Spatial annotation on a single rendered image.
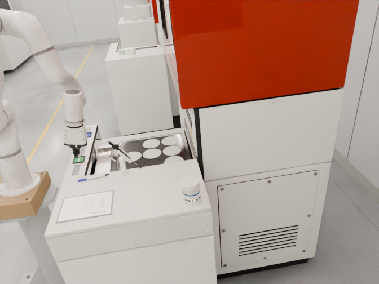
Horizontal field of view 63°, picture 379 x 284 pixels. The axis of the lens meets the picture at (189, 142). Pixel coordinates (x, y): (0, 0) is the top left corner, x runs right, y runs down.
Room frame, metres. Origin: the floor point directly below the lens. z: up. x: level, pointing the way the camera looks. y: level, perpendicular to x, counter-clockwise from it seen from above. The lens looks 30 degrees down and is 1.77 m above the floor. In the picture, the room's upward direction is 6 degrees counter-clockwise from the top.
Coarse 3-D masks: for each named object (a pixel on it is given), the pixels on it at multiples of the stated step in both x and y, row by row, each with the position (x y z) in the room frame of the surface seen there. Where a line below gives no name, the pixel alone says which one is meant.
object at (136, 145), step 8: (168, 136) 1.58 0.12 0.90; (176, 136) 1.57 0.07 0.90; (128, 144) 1.53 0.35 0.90; (136, 144) 1.52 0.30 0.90; (160, 144) 1.49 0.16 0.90; (176, 144) 1.48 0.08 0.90; (128, 152) 1.44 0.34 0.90; (136, 160) 1.35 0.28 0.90; (144, 160) 1.35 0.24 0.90; (152, 160) 1.34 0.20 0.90; (160, 160) 1.33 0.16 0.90; (184, 160) 1.31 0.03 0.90; (120, 168) 1.29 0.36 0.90; (128, 168) 1.28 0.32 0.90
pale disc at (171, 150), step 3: (168, 147) 1.46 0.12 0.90; (171, 147) 1.45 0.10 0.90; (174, 147) 1.45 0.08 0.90; (177, 147) 1.45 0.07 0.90; (165, 150) 1.42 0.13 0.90; (168, 150) 1.42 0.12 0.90; (171, 150) 1.42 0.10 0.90; (174, 150) 1.41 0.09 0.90; (177, 150) 1.41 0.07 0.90; (180, 150) 1.41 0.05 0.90; (165, 153) 1.39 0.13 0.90; (168, 153) 1.39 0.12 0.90; (171, 153) 1.39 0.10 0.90; (174, 153) 1.38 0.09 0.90; (177, 153) 1.38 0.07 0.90
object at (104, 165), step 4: (112, 152) 1.50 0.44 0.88; (112, 156) 1.47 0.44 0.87; (100, 160) 1.42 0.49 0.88; (104, 160) 1.42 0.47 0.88; (108, 160) 1.41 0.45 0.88; (112, 160) 1.44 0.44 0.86; (96, 164) 1.39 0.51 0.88; (100, 164) 1.38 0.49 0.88; (104, 164) 1.38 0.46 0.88; (108, 164) 1.37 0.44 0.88; (96, 168) 1.34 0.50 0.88; (100, 168) 1.34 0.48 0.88; (104, 168) 1.33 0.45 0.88; (108, 168) 1.33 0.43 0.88; (96, 172) 1.31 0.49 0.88; (100, 172) 1.30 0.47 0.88; (104, 172) 1.30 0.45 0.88
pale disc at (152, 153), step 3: (147, 150) 1.44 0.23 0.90; (150, 150) 1.44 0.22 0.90; (153, 150) 1.43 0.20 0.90; (156, 150) 1.43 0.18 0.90; (159, 150) 1.43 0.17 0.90; (144, 153) 1.41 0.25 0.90; (147, 153) 1.41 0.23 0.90; (150, 153) 1.41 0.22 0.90; (153, 153) 1.41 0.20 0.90; (156, 153) 1.40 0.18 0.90; (159, 153) 1.40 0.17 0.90; (144, 156) 1.39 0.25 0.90; (147, 156) 1.38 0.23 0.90; (150, 156) 1.38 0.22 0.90; (153, 156) 1.38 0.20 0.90; (156, 156) 1.37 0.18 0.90
